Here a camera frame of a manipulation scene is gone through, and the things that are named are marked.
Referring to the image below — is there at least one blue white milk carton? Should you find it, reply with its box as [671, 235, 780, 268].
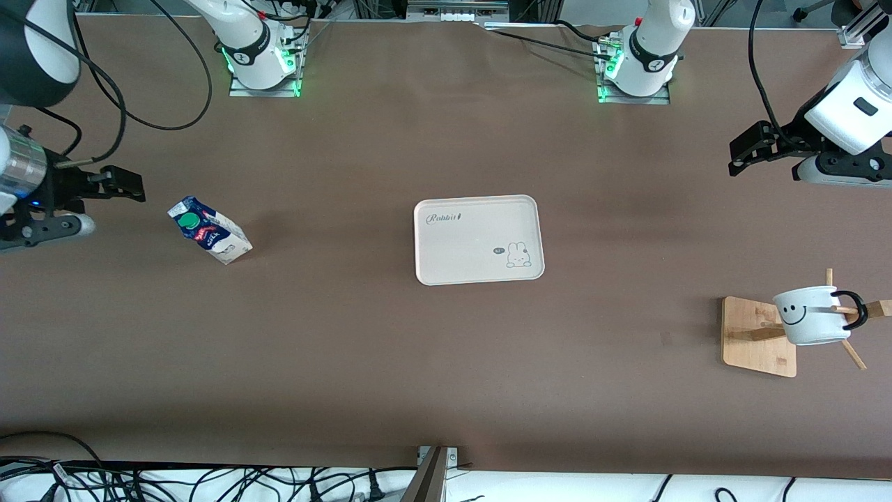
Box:
[167, 196, 253, 266]

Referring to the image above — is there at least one white smiley face cup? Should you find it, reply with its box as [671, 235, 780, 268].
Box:
[772, 285, 870, 347]

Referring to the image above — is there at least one cream rabbit print tray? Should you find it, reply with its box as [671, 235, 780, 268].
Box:
[413, 195, 546, 287]

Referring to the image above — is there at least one black office chair base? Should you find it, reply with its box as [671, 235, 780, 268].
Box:
[793, 0, 868, 23]

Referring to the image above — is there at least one wooden mug stand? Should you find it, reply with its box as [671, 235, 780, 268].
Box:
[721, 268, 892, 379]

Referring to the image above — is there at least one brown table cover sheet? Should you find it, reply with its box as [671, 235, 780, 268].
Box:
[0, 14, 892, 482]

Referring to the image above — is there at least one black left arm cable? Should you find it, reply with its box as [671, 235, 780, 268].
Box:
[748, 0, 799, 140]

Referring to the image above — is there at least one aluminium frame profile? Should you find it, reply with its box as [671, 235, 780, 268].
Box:
[838, 7, 892, 51]

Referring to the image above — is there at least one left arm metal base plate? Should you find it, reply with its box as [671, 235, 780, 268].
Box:
[596, 35, 672, 105]

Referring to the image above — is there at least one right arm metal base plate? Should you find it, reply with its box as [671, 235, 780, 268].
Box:
[229, 38, 303, 98]

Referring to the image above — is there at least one thick black base cable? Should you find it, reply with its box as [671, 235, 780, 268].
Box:
[551, 20, 622, 50]

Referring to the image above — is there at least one thin black base cable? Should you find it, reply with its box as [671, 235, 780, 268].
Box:
[481, 28, 614, 63]

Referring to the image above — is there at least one black floor cable tangle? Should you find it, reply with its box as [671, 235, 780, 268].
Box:
[0, 431, 419, 502]

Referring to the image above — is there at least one grey metal frame rail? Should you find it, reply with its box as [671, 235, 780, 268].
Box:
[406, 0, 511, 23]

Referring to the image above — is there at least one grey metal profile post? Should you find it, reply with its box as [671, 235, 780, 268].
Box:
[399, 446, 450, 502]

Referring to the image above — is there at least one small metal corner bracket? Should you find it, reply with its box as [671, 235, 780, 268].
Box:
[417, 445, 461, 466]

